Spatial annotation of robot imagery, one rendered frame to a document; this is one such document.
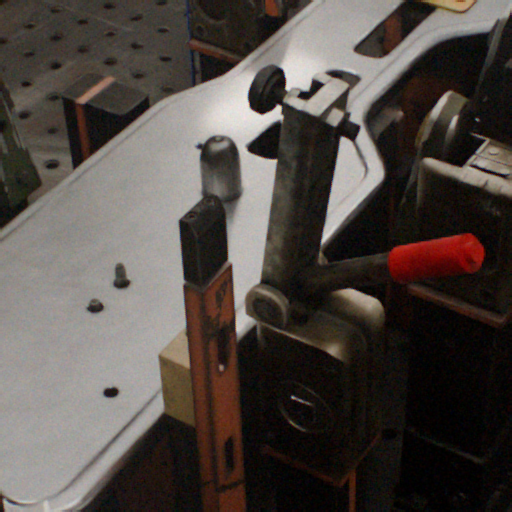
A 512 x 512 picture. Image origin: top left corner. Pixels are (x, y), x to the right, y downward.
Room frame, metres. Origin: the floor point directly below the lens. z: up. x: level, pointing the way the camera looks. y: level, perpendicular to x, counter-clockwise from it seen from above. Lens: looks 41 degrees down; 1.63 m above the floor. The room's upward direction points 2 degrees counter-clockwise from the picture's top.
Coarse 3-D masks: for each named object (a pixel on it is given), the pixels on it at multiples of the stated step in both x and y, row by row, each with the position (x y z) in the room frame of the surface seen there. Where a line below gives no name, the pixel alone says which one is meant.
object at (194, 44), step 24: (192, 0) 1.15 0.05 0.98; (216, 0) 1.14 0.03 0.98; (240, 0) 1.12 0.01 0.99; (264, 0) 1.11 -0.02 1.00; (192, 24) 1.15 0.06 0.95; (216, 24) 1.13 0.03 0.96; (240, 24) 1.12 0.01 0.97; (264, 24) 1.11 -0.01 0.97; (192, 48) 1.15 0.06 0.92; (216, 48) 1.14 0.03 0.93; (240, 48) 1.12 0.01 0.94; (192, 72) 1.16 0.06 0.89; (216, 72) 1.14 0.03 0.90
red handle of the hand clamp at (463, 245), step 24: (432, 240) 0.58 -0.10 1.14; (456, 240) 0.57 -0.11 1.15; (336, 264) 0.62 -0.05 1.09; (360, 264) 0.60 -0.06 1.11; (384, 264) 0.59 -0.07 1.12; (408, 264) 0.58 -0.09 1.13; (432, 264) 0.57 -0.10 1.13; (456, 264) 0.56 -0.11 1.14; (480, 264) 0.57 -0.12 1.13; (312, 288) 0.62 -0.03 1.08; (336, 288) 0.61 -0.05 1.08
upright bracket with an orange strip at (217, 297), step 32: (192, 224) 0.54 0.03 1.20; (224, 224) 0.55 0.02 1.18; (192, 256) 0.53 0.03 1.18; (224, 256) 0.55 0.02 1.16; (192, 288) 0.53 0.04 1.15; (224, 288) 0.55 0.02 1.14; (192, 320) 0.54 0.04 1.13; (224, 320) 0.55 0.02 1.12; (192, 352) 0.54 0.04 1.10; (224, 352) 0.55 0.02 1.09; (192, 384) 0.54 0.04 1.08; (224, 384) 0.54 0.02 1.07; (224, 416) 0.54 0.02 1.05; (224, 448) 0.54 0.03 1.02; (224, 480) 0.54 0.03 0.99
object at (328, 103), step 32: (256, 96) 0.63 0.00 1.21; (288, 96) 0.63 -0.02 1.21; (320, 96) 0.62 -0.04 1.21; (288, 128) 0.61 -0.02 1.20; (320, 128) 0.61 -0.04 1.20; (352, 128) 0.61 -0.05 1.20; (288, 160) 0.61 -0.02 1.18; (320, 160) 0.62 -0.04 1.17; (288, 192) 0.61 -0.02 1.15; (320, 192) 0.63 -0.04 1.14; (288, 224) 0.62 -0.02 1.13; (320, 224) 0.64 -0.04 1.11; (288, 256) 0.62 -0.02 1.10; (288, 288) 0.62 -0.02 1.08
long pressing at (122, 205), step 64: (320, 0) 1.10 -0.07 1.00; (384, 0) 1.09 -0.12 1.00; (256, 64) 0.99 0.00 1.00; (320, 64) 0.99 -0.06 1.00; (384, 64) 0.99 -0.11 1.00; (128, 128) 0.91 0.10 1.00; (192, 128) 0.90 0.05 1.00; (256, 128) 0.90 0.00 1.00; (64, 192) 0.82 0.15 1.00; (128, 192) 0.82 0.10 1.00; (192, 192) 0.82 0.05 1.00; (256, 192) 0.82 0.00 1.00; (384, 192) 0.82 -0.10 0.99; (0, 256) 0.75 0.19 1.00; (64, 256) 0.75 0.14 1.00; (128, 256) 0.75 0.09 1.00; (256, 256) 0.74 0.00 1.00; (0, 320) 0.68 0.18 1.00; (64, 320) 0.68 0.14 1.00; (128, 320) 0.68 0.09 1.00; (0, 384) 0.62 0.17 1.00; (64, 384) 0.62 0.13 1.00; (128, 384) 0.62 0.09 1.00; (0, 448) 0.57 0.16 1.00; (64, 448) 0.56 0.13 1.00; (128, 448) 0.56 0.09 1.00
